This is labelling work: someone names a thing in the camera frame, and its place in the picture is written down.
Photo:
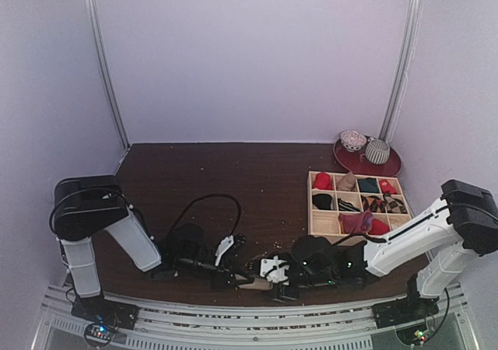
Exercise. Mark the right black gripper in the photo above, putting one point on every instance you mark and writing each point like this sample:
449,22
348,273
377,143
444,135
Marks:
285,288

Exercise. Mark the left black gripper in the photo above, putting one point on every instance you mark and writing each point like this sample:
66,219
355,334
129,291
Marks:
226,270

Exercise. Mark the beige striped long sock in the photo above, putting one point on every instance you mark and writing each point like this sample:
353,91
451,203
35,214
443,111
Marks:
258,282

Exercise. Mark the black sock white stripes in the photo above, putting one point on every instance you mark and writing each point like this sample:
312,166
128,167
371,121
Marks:
323,201

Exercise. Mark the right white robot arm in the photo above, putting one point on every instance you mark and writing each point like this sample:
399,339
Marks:
461,223

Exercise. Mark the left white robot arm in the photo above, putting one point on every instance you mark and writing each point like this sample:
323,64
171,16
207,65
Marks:
86,206

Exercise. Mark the maroon rolled sock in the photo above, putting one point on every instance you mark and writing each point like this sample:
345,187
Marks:
356,223

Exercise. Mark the wooden compartment box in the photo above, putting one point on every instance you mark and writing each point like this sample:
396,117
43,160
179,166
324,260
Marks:
326,223

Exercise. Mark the black striped sock in box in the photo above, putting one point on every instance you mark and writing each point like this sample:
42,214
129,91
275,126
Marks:
348,206

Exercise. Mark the red sock lower compartment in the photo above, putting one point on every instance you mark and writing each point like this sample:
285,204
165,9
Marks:
378,228

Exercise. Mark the tan rolled sock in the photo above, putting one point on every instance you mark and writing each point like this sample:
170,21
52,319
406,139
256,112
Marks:
347,183

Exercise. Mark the dark teal rolled sock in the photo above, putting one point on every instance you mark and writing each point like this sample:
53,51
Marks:
368,185

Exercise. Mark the argyle patterned rolled sock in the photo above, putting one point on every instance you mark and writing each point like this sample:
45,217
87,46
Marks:
386,204

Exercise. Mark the red patterned rolled sock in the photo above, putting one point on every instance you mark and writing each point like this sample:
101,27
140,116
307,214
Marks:
386,187

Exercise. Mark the red round plate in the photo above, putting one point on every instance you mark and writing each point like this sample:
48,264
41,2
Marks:
357,162

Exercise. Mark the white dotted bowl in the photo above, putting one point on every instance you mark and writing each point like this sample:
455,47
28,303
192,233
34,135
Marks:
352,140

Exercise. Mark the grey striped cup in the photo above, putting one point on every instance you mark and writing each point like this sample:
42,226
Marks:
377,151

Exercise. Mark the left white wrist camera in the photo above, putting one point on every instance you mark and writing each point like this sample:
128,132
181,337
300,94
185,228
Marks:
224,245

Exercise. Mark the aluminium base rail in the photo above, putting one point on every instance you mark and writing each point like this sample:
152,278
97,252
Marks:
164,325

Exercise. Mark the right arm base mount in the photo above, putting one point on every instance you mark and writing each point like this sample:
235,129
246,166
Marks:
409,318

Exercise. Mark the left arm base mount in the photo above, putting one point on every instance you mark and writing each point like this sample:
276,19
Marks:
104,324

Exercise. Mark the right aluminium frame post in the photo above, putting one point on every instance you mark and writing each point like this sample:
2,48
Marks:
400,82

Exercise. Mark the aluminium frame post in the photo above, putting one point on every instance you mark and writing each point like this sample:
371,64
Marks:
108,87
400,82

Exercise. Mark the left aluminium frame post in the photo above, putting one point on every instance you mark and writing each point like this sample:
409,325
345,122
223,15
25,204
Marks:
108,87

